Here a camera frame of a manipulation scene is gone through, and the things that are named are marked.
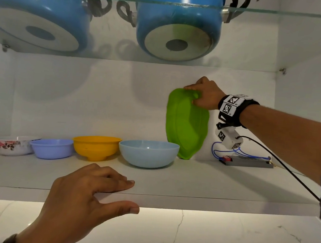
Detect person's left hand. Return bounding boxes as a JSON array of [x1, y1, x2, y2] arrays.
[[15, 158, 144, 243]]

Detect person's right hand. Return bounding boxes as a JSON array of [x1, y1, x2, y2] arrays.
[[181, 74, 229, 113]]

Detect grey flat driver box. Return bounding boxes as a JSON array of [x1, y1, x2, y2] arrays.
[[218, 154, 275, 170]]

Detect yellow bowl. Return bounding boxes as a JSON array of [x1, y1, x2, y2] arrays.
[[71, 133, 124, 164]]

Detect light blue bowl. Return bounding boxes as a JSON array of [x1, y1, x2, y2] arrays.
[[117, 137, 181, 172]]

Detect blue pan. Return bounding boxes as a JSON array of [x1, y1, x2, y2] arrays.
[[0, 0, 114, 57], [112, 0, 252, 67]]

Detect white floral bowl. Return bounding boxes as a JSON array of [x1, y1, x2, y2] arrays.
[[0, 134, 40, 159]]

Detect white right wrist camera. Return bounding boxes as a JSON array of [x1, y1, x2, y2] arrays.
[[216, 123, 245, 153]]

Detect person's right forearm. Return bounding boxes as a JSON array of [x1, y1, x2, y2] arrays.
[[235, 103, 321, 185]]

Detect right wrist marker band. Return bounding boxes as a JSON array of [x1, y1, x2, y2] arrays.
[[215, 92, 261, 132]]

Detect glass shelf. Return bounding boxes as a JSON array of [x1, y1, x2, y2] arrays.
[[0, 0, 321, 76]]

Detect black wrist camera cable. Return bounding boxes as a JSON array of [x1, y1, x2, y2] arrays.
[[234, 135, 321, 208]]

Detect blue wires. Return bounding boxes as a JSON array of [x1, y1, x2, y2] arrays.
[[210, 140, 274, 164]]

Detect green plate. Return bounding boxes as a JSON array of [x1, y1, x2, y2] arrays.
[[162, 87, 213, 162]]

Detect small lavender bowl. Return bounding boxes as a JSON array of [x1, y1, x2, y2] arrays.
[[28, 136, 76, 162]]

